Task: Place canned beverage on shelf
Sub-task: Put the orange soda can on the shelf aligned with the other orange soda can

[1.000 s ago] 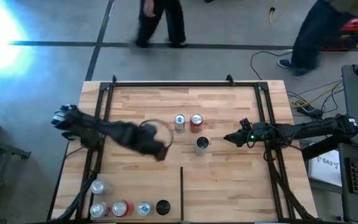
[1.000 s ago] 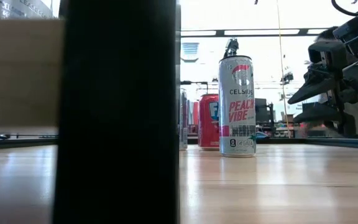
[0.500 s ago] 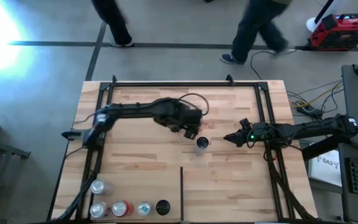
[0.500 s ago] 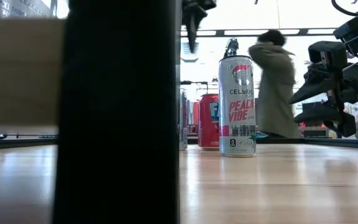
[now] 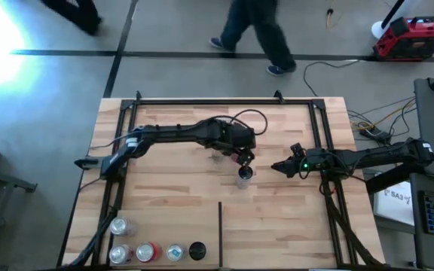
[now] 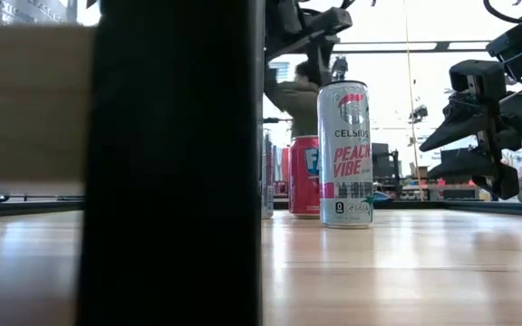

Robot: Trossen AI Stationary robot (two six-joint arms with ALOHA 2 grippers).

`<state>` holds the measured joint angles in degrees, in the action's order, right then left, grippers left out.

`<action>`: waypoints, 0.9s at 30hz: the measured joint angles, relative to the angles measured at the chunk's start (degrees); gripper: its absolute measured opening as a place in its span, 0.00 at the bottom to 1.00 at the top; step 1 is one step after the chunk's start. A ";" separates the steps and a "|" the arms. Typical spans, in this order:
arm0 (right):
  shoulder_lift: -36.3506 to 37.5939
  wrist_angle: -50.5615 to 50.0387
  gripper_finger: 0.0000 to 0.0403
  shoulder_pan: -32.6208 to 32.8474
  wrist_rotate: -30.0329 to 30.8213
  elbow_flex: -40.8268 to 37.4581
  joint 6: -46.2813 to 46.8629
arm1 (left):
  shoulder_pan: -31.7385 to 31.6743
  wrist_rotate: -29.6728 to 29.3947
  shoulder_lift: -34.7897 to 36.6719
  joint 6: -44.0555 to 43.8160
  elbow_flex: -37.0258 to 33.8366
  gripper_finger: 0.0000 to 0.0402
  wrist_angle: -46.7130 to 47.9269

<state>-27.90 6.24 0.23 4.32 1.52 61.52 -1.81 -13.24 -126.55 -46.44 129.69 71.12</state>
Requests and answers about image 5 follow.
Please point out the grey bench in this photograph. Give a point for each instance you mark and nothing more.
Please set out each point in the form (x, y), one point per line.
(6, 180)

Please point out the red black tool case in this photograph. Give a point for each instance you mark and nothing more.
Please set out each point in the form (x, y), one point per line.
(414, 37)

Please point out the blue silver Red Bull can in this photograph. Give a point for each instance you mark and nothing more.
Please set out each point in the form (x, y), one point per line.
(175, 252)

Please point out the black aluminium table frame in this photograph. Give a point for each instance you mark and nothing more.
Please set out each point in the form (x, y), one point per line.
(220, 101)

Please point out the person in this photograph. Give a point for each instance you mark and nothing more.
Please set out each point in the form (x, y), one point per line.
(74, 13)
(262, 30)

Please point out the red Fanta strawberry can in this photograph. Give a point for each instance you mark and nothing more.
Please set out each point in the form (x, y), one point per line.
(147, 251)

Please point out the black desk leg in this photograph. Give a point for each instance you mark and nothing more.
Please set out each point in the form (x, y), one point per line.
(390, 180)

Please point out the black power strip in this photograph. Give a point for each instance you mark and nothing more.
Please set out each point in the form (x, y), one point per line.
(376, 133)

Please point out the silver Diet Coke can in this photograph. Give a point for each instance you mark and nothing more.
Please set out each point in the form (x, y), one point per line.
(119, 254)
(121, 226)

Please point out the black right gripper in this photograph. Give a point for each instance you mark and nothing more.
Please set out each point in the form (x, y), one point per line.
(315, 163)

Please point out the white stand base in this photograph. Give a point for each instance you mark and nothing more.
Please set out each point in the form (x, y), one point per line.
(379, 29)

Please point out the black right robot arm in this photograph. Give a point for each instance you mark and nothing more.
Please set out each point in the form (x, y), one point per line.
(382, 156)

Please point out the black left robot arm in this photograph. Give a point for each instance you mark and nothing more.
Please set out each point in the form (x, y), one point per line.
(172, 133)

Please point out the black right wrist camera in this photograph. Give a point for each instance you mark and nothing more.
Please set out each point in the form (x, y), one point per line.
(297, 150)

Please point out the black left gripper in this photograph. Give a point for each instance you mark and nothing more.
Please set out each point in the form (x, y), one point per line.
(232, 137)

